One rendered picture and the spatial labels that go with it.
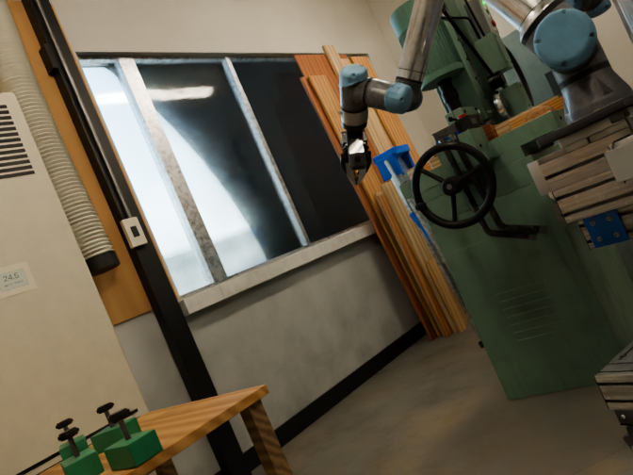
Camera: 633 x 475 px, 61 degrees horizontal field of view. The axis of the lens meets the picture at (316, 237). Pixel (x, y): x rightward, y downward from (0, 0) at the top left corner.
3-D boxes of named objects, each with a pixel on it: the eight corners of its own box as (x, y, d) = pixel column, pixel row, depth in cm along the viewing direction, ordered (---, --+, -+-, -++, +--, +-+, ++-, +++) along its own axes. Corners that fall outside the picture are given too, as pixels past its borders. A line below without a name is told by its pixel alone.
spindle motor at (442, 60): (414, 92, 205) (381, 19, 206) (432, 92, 219) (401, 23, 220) (455, 68, 194) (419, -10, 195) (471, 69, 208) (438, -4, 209)
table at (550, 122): (393, 204, 201) (386, 189, 201) (427, 192, 225) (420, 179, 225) (553, 128, 164) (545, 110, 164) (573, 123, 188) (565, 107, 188)
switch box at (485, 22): (478, 40, 222) (462, 5, 222) (487, 41, 230) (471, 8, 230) (493, 31, 218) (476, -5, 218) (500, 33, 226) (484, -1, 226)
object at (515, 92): (507, 121, 211) (495, 93, 211) (512, 121, 216) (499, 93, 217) (530, 109, 205) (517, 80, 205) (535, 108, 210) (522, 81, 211)
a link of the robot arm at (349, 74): (362, 78, 136) (332, 72, 140) (362, 117, 144) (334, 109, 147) (376, 65, 141) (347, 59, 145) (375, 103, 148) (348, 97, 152)
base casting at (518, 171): (429, 226, 205) (418, 204, 205) (478, 202, 251) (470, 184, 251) (543, 178, 178) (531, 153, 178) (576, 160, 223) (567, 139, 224)
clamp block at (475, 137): (443, 171, 187) (431, 148, 187) (457, 167, 198) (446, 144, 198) (481, 153, 178) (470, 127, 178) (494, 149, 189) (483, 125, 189)
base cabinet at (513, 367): (506, 401, 202) (428, 227, 205) (543, 343, 248) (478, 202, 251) (635, 379, 175) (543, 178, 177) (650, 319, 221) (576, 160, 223)
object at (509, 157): (424, 203, 204) (419, 193, 204) (445, 194, 221) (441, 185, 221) (525, 156, 180) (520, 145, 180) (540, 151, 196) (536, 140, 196)
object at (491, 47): (488, 77, 213) (473, 42, 214) (495, 77, 220) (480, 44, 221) (509, 66, 208) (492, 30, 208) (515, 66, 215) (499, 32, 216)
